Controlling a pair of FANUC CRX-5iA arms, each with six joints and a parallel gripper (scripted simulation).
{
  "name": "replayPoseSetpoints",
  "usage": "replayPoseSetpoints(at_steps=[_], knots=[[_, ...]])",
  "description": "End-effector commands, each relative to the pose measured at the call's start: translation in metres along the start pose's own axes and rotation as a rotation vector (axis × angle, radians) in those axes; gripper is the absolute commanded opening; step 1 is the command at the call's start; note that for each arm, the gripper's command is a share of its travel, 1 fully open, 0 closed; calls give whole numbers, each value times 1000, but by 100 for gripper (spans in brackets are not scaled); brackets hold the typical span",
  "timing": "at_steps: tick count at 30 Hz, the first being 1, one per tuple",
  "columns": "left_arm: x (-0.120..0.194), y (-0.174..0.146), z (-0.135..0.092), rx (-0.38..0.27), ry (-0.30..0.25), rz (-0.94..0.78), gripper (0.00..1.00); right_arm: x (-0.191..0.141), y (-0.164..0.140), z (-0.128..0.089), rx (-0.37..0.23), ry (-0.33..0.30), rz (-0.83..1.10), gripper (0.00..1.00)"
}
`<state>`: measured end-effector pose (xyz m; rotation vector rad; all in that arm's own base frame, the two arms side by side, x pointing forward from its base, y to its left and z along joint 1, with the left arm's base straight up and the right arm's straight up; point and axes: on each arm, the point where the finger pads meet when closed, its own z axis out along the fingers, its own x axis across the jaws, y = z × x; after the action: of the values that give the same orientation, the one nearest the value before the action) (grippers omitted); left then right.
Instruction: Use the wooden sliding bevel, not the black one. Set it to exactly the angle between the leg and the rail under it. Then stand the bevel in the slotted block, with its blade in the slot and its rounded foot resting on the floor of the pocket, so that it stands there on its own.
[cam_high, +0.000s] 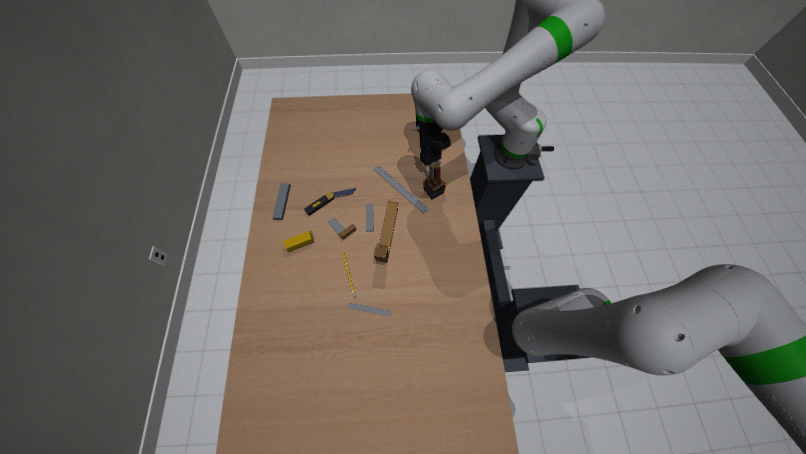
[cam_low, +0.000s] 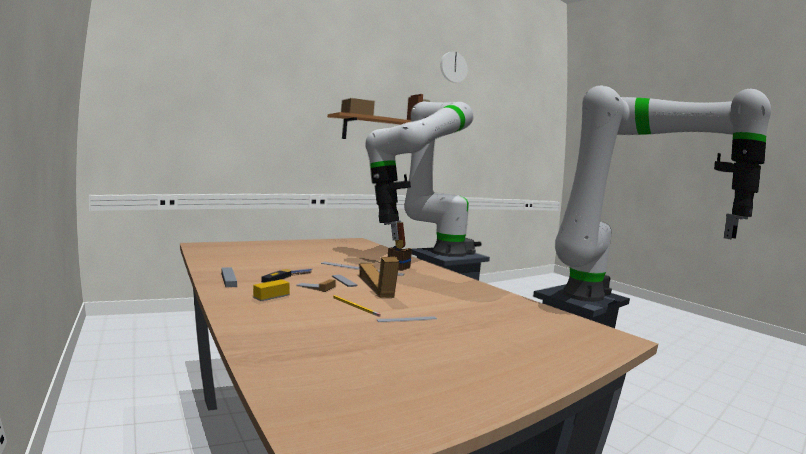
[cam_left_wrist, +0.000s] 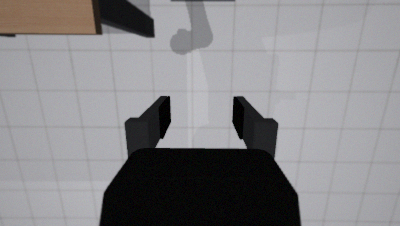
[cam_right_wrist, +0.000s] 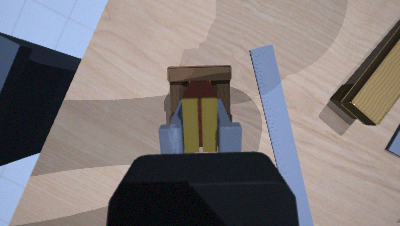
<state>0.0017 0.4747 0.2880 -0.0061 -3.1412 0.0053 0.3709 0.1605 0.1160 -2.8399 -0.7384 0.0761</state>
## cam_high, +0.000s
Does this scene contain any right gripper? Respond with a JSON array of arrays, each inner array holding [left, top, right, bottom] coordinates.
[[414, 117, 451, 179]]

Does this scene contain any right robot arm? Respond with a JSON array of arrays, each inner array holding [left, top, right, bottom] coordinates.
[[411, 0, 605, 170]]

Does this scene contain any yellow rectangular block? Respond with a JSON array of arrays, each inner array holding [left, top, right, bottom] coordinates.
[[283, 231, 314, 252]]

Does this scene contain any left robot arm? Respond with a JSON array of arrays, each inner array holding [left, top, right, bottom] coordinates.
[[512, 264, 806, 454]]

